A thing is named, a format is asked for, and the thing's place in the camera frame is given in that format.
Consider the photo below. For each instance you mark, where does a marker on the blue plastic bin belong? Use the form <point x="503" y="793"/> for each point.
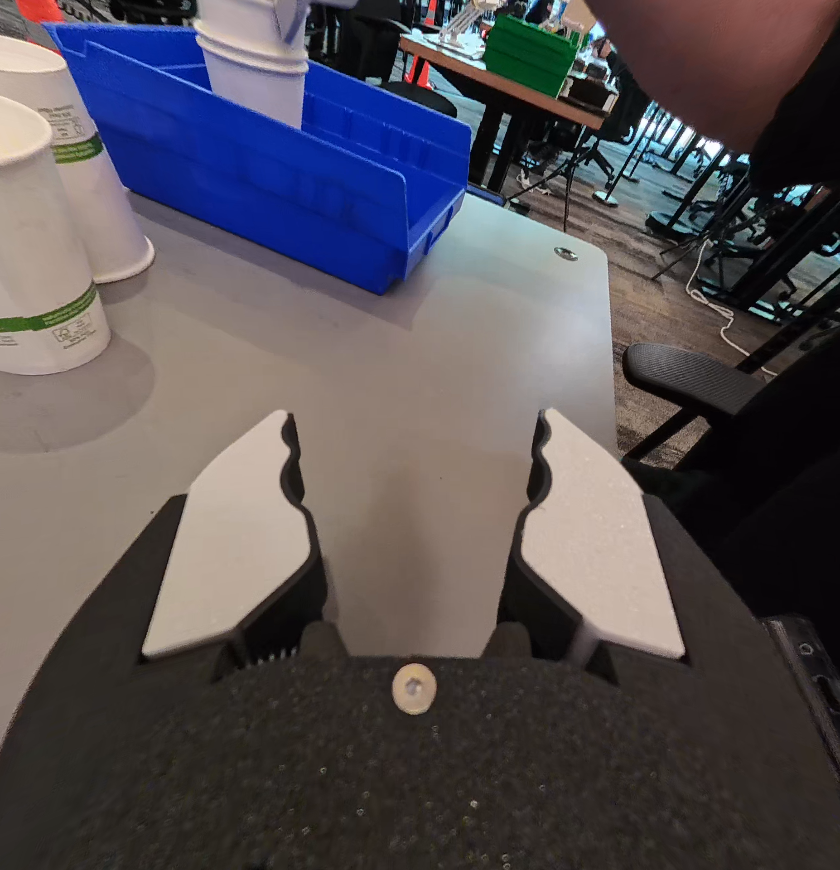
<point x="257" y="177"/>

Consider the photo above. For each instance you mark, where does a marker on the green plastic bin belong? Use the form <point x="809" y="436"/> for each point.
<point x="529" y="54"/>

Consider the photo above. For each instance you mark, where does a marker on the orange traffic cone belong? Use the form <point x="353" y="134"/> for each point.
<point x="420" y="71"/>
<point x="39" y="8"/>

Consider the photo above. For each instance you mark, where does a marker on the black office chair armrest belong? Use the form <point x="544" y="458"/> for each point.
<point x="685" y="377"/>

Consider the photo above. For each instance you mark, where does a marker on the wooden table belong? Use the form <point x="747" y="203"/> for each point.
<point x="461" y="68"/>

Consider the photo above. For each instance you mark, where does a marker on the black plastic device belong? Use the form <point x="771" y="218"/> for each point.
<point x="814" y="680"/>

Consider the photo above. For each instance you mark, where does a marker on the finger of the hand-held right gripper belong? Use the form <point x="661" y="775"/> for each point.
<point x="291" y="17"/>

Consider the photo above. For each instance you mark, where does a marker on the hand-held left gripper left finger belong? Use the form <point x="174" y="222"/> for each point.
<point x="236" y="550"/>

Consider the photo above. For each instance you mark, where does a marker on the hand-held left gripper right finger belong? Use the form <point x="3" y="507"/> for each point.
<point x="597" y="557"/>

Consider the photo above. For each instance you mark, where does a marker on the black tripod stand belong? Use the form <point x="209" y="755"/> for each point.
<point x="671" y="221"/>

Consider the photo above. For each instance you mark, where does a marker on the black office chair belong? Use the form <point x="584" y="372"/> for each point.
<point x="420" y="98"/>

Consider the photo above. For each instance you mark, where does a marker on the person's right forearm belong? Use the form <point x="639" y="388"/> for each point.
<point x="732" y="68"/>

